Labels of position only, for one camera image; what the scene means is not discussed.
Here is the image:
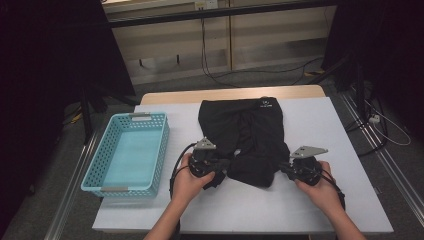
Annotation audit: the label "black cable bundle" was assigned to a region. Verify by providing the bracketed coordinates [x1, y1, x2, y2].
[344, 96, 389, 158]

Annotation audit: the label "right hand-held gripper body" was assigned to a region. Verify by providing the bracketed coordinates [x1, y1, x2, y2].
[289, 145, 330, 187]

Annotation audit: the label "light blue plastic basket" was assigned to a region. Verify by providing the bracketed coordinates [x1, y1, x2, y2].
[80, 112, 171, 198]

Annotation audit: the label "right hand-held gripper black cable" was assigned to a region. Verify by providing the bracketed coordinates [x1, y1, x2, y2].
[299, 164, 347, 213]

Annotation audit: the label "metal floor rail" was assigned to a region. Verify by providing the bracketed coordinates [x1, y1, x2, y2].
[43, 131, 101, 240]
[339, 89, 424, 218]

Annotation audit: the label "long black floor cable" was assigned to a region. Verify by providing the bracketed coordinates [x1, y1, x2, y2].
[213, 56, 326, 86]

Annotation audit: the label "black hanging cable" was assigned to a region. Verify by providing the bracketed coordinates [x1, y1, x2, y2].
[199, 16, 241, 89]

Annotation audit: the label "white wall socket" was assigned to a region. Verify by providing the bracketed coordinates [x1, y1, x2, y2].
[194, 0, 219, 10]

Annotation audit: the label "black metal stand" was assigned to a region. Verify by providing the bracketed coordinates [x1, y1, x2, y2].
[308, 54, 368, 121]

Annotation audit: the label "black tripod stand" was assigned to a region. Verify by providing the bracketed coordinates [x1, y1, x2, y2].
[79, 83, 141, 146]

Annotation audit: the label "white floor cable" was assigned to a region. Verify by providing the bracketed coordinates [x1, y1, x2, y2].
[364, 99, 413, 147]

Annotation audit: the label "person's left hand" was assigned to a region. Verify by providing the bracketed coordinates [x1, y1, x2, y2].
[171, 153, 216, 209]

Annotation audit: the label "hand-held gripper black cable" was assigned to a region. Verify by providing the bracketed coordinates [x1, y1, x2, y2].
[168, 142, 198, 240]
[299, 164, 347, 213]

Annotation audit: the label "black pants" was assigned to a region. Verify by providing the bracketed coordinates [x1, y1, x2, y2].
[197, 96, 292, 189]

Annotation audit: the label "person's right hand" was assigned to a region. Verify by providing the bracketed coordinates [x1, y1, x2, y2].
[294, 160, 346, 215]

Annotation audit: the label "left hand-held gripper black cable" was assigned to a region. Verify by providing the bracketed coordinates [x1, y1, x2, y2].
[168, 142, 198, 240]

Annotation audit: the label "wide black curtain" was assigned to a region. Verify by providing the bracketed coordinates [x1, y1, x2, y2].
[0, 0, 138, 231]

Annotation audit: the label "black horizontal bar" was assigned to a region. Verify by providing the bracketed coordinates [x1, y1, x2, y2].
[108, 0, 338, 29]

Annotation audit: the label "narrow black curtain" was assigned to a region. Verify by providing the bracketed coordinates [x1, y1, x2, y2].
[321, 0, 424, 141]

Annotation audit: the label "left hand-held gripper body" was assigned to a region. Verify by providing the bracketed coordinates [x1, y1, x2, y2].
[187, 137, 223, 179]

